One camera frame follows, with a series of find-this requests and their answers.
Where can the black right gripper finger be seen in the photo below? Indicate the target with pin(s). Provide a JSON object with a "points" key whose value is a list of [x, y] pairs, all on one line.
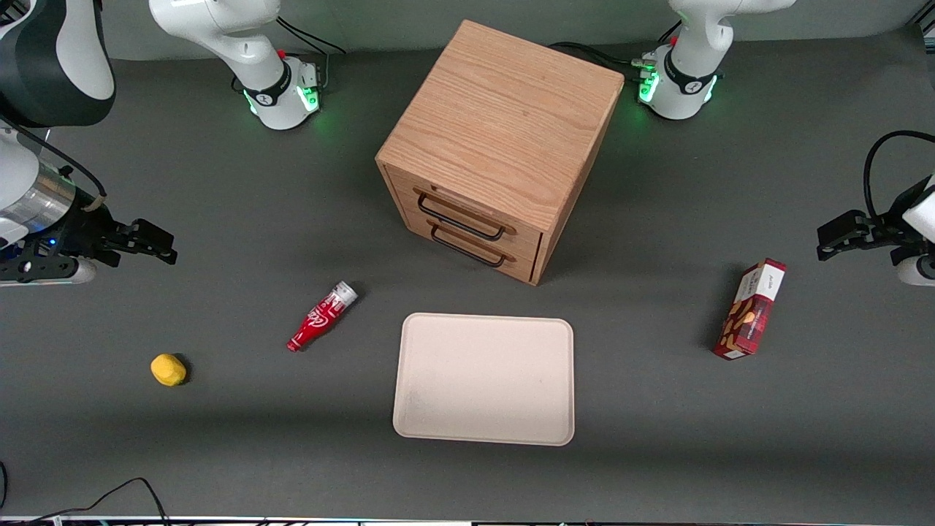
{"points": [[157, 256], [153, 234]]}

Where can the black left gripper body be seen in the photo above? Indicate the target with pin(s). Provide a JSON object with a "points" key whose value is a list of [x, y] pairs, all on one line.
{"points": [[892, 226]]}

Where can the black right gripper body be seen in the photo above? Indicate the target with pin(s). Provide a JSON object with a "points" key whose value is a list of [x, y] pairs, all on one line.
{"points": [[89, 229]]}

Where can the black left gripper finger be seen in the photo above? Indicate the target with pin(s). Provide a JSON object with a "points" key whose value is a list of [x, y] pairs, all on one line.
{"points": [[840, 225], [840, 250]]}

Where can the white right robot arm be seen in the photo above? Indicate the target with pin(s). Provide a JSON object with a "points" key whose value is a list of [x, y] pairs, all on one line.
{"points": [[219, 29]]}

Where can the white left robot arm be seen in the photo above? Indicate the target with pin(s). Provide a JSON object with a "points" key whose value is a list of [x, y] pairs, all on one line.
{"points": [[694, 44]]}

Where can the wooden drawer front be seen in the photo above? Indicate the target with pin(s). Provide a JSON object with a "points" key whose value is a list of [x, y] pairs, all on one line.
{"points": [[524, 264], [526, 239]]}

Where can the wooden drawer cabinet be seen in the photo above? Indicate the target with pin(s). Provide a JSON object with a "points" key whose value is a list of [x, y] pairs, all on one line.
{"points": [[504, 117]]}

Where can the red cookie box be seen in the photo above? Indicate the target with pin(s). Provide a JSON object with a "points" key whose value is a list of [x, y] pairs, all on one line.
{"points": [[752, 314]]}

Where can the yellow lemon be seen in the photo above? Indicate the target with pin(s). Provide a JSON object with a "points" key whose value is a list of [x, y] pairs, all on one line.
{"points": [[168, 370]]}

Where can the red soda bottle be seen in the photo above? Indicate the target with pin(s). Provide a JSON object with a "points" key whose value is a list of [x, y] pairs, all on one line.
{"points": [[318, 321]]}

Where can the beige rectangular tray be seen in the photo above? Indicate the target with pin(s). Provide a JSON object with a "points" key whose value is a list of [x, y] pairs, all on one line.
{"points": [[482, 380]]}

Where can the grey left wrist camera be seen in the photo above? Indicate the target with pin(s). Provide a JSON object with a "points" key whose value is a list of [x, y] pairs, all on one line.
{"points": [[917, 272]]}

